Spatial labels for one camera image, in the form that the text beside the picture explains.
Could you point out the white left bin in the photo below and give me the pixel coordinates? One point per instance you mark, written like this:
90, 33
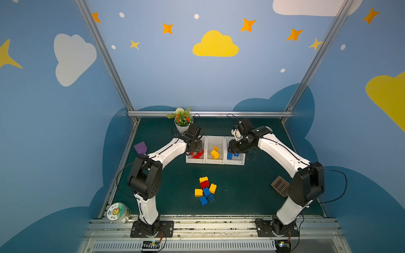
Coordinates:
189, 159

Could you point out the yellow lego brick stacked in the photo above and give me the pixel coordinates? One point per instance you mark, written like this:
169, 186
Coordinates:
202, 179

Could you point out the potted plant white pot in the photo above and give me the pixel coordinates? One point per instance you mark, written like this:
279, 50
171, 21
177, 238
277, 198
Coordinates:
182, 118

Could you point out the white right bin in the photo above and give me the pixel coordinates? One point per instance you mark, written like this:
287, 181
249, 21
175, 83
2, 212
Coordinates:
236, 161

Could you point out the right circuit board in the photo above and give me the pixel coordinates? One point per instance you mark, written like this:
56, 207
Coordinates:
282, 246

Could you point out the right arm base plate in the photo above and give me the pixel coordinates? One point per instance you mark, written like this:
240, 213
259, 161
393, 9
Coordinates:
270, 228

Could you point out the yellow lego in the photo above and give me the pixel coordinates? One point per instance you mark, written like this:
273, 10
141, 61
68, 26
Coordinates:
215, 154

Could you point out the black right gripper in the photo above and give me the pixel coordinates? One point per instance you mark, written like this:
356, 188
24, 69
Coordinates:
234, 148

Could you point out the yellow lego brick bottom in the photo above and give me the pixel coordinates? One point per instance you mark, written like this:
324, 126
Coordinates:
198, 193

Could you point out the blue textured lego brick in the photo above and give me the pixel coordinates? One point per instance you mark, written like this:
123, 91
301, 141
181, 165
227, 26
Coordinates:
210, 197

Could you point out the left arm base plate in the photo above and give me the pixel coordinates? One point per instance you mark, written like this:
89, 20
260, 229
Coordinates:
158, 229

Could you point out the white bin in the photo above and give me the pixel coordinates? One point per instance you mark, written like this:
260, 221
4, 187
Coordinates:
189, 159
236, 161
210, 143

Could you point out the circuit board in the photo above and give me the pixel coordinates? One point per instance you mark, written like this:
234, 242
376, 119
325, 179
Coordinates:
150, 246
282, 246

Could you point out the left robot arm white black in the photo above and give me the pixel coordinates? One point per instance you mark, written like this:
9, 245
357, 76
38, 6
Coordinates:
145, 177

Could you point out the white middle bin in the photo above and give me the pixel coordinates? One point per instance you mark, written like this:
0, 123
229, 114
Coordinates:
210, 143

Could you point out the brown slotted spatula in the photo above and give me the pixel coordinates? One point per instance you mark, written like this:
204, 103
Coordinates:
281, 186

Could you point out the purple toy spatula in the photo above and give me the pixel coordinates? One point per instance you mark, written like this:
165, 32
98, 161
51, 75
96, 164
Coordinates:
141, 148

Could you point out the left circuit board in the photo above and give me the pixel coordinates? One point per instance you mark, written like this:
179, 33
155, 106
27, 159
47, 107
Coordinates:
150, 246

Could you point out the blue lego brick bottom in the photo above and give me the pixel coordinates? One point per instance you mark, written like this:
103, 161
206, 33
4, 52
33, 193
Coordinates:
203, 200

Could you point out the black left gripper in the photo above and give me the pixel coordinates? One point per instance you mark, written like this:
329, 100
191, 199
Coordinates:
194, 148

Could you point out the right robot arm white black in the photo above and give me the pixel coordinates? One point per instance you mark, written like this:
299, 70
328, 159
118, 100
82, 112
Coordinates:
307, 177

